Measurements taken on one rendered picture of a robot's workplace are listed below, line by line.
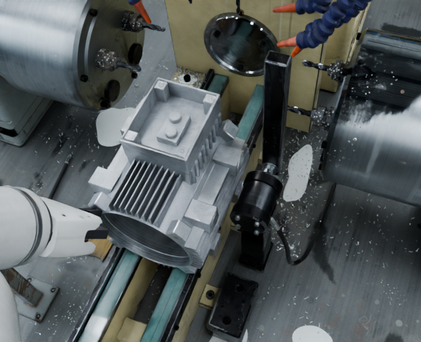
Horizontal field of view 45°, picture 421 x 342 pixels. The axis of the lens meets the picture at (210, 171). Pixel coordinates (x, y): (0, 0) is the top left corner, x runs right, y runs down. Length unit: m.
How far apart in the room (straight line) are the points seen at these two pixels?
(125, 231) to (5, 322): 0.54
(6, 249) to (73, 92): 0.46
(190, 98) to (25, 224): 0.34
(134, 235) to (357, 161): 0.37
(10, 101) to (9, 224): 0.65
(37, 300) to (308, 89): 0.64
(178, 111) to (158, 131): 0.05
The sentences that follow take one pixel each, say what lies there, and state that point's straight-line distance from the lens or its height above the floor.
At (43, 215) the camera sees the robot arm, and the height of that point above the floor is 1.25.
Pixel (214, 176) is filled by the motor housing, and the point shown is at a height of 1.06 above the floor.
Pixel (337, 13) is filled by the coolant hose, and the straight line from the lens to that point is 0.64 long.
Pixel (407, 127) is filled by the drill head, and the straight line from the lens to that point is 0.74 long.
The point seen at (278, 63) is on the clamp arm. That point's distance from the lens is 0.62.
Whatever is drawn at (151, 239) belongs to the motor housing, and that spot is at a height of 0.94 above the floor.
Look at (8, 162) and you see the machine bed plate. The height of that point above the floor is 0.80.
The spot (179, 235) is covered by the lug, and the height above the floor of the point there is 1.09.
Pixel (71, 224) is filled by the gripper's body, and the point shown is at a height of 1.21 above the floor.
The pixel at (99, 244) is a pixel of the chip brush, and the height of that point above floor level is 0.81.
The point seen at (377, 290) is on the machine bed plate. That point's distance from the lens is 0.98.
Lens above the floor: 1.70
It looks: 58 degrees down
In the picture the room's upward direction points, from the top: 8 degrees counter-clockwise
